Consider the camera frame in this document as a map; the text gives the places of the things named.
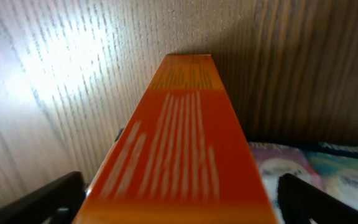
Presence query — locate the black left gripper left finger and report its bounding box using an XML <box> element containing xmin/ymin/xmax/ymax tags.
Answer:
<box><xmin>0</xmin><ymin>171</ymin><xmax>85</xmax><ymax>223</ymax></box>

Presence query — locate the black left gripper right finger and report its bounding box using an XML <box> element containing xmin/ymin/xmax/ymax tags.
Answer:
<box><xmin>277</xmin><ymin>174</ymin><xmax>358</xmax><ymax>224</ymax></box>

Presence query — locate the Kleenex tissue multipack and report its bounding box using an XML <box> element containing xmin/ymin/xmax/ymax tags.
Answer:
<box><xmin>249</xmin><ymin>142</ymin><xmax>358</xmax><ymax>223</ymax></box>

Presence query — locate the orange Redoxon box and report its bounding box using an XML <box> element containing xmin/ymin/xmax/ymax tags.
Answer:
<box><xmin>74</xmin><ymin>55</ymin><xmax>276</xmax><ymax>223</ymax></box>

